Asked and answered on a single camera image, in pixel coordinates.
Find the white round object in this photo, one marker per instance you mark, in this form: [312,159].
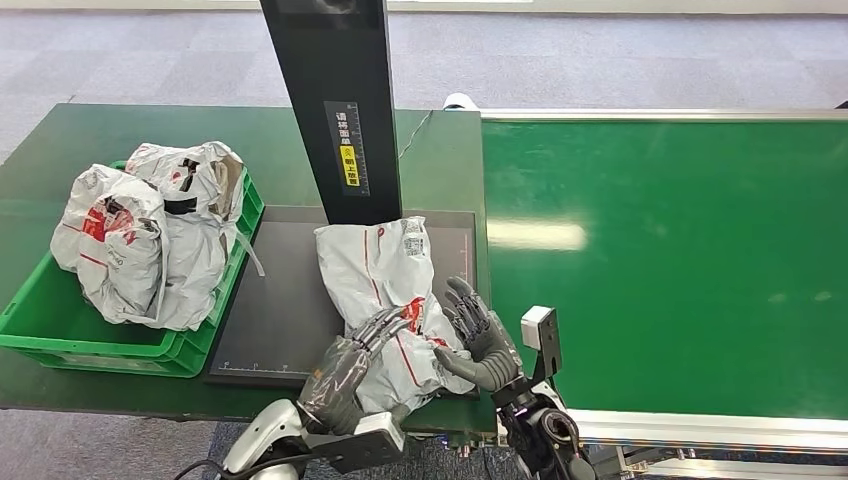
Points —
[458,101]

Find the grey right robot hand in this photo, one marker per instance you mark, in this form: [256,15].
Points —
[490,358]

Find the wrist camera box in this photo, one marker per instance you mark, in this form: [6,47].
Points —
[540,331]
[371,437]

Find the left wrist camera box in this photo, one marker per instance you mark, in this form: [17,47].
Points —
[371,437]

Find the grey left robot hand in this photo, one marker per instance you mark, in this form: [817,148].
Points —
[338,384]

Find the green conveyor belt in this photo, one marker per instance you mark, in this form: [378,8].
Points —
[696,265]

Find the white courier bag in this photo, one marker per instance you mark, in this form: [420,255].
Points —
[378,278]
[112,265]

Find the black inbound scanner machine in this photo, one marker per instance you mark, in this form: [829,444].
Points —
[278,311]

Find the white courier bag, red print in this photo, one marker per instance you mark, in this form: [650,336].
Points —
[112,265]

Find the silver conveyor frame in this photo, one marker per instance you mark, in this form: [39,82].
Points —
[729,430]

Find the green plastic crate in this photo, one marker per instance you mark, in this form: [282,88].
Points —
[132,354]

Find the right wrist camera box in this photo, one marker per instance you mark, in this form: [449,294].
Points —
[540,331]

